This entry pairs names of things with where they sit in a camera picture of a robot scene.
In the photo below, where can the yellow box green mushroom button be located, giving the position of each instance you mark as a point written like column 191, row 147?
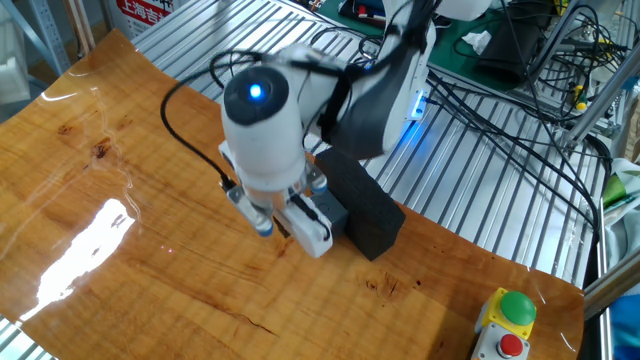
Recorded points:
column 512, row 312

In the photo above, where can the crumpled white tissue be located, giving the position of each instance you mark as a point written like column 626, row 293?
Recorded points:
column 476, row 41

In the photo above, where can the black bag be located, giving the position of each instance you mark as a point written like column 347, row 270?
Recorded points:
column 510, row 50

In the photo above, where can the green white plastic bag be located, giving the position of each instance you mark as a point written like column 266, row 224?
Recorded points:
column 622, row 200

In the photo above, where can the colourful flat box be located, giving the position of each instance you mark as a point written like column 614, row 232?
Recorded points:
column 367, row 10

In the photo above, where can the green mat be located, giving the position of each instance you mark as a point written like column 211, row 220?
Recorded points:
column 450, row 55

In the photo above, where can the blue grey metal shelf upright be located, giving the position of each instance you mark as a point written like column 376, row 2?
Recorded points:
column 47, row 35

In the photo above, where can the slanted aluminium profile post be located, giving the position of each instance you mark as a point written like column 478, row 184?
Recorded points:
column 600, row 100

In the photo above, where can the blue cloth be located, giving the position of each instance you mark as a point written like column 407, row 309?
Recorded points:
column 627, row 327

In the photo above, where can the wooden sticks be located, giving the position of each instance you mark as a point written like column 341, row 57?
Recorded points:
column 80, row 25

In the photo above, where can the aluminium profile bar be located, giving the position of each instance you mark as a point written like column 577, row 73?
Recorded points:
column 612, row 285

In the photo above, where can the silver camera with blue ends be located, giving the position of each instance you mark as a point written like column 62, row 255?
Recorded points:
column 252, row 215

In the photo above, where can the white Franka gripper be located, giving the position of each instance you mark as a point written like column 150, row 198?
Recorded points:
column 310, row 232

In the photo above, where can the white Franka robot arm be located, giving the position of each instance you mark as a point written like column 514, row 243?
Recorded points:
column 265, row 140

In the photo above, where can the black foam block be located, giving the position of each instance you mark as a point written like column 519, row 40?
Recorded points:
column 370, row 205

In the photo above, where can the glossy wood pattern mat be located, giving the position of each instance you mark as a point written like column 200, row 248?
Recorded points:
column 150, row 250

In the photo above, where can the red white sign board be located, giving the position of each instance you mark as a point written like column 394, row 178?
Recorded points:
column 142, row 12

